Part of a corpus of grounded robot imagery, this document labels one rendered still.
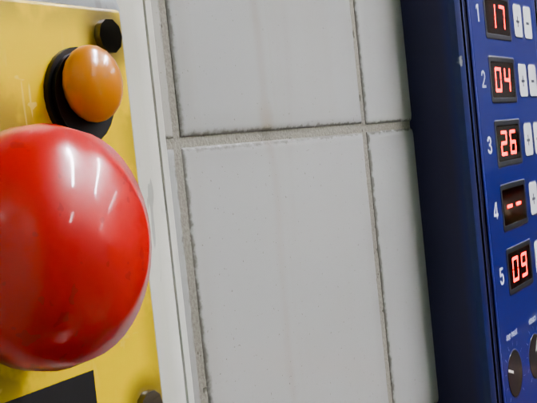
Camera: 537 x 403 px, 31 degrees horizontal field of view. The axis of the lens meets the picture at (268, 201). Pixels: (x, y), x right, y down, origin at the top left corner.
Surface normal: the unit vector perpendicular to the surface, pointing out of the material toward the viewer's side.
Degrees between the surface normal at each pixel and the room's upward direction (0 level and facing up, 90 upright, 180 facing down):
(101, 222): 83
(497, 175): 90
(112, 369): 90
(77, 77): 83
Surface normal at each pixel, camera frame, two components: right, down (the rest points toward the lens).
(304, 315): 0.85, -0.06
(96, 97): 0.68, 0.25
